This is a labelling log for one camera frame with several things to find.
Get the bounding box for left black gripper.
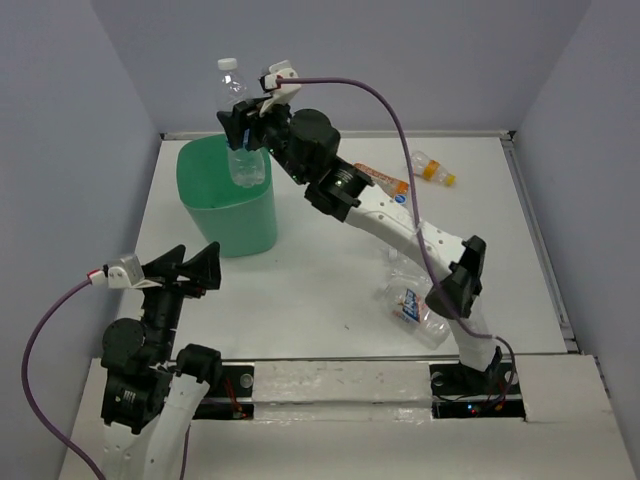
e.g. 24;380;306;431
135;237;222;357

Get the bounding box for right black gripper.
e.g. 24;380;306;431
215;94;310;187

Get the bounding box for clear bottle blue label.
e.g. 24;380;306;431
216;57;266;188

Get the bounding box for orange label tea bottle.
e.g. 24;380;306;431
354;163;409;197

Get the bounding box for clear bottle blue-white cap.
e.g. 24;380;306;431
393;194;412;218

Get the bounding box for small yellow cap bottle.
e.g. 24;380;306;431
410;151;456;187

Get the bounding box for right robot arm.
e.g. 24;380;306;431
216;100;501;392

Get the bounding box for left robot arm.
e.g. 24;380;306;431
98;242;223;479

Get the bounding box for green plastic bin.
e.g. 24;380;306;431
176;134;278;258

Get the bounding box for clear crushed bottle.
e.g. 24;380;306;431
389;268;433;293

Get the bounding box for clear bottle blue-orange label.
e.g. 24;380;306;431
376;283;450;350

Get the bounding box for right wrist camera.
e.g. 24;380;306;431
260;60;302;113

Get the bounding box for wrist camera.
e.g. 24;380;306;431
260;60;302;113
87;254;145;290

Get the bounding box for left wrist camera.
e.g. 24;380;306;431
87;254;145;290

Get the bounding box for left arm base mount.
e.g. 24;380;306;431
193;361;255;421

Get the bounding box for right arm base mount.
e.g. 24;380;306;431
429;362;526;420

